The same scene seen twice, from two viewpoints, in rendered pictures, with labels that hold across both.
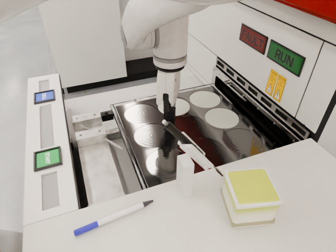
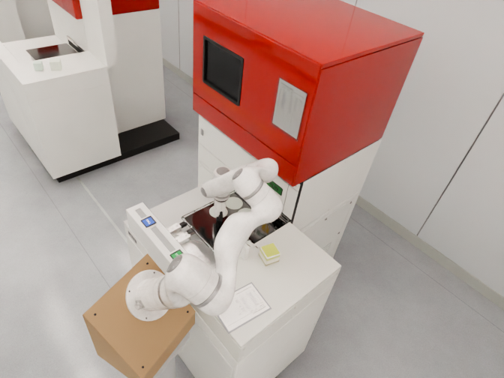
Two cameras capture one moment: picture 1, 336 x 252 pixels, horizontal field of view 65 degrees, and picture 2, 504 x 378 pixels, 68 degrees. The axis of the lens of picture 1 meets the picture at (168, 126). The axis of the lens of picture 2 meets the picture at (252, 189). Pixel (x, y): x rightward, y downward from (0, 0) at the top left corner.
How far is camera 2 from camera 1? 1.25 m
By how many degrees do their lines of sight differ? 20
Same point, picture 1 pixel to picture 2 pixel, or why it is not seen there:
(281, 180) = (280, 244)
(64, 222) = not seen: hidden behind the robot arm
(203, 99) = (232, 203)
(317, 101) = (289, 207)
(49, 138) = (169, 246)
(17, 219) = (74, 313)
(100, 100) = (163, 211)
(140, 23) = (217, 193)
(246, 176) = (268, 247)
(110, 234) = not seen: hidden behind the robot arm
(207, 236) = (257, 271)
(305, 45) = (282, 184)
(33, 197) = not seen: hidden behind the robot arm
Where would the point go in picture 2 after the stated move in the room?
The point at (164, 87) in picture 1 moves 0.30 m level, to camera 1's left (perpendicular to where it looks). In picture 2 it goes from (220, 208) to (158, 220)
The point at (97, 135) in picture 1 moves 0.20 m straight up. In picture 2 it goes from (186, 238) to (186, 209)
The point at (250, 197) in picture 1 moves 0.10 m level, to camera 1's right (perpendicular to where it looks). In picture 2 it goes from (271, 254) to (290, 250)
